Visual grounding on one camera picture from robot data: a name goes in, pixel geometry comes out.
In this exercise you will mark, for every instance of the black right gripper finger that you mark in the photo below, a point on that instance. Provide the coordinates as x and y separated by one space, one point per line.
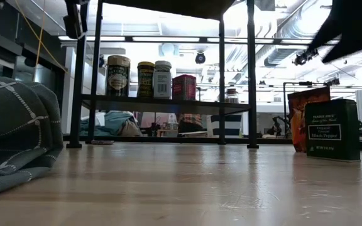
325 31
344 48

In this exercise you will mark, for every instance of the furikake jar with tan lid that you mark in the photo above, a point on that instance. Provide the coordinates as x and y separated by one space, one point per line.
118 78

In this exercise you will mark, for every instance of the green black pepper tin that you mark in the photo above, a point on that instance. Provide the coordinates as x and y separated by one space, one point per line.
332 132

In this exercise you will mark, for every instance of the taco seasoning mix packet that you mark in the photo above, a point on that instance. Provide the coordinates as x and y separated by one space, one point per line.
297 119

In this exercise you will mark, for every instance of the chili onion jar yellow lid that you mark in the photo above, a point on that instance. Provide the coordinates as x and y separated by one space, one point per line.
145 81

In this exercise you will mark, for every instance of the seed seasoning jar white lid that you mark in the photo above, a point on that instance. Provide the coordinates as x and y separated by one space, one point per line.
162 83

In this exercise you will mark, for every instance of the smoked paprika tin red lid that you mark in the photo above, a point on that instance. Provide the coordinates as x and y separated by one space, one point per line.
184 88

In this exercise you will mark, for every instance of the black-framed dark wood shelf unit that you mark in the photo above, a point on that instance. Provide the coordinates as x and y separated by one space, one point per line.
168 105

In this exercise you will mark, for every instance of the black track light fixture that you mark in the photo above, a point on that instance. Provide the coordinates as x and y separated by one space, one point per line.
303 57

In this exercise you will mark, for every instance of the black ceiling lamp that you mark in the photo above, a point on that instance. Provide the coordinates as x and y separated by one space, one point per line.
101 61
200 58

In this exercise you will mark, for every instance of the teal cloth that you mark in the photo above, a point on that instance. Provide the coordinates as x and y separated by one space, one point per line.
112 124

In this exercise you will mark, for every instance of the grey checked cloth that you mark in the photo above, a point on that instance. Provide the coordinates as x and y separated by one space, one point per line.
14 125

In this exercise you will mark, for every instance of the navy white striped box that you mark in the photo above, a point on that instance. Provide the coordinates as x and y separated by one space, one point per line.
225 125

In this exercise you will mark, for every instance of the black aluminium rig frame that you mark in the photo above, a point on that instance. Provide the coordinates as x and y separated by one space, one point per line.
168 39

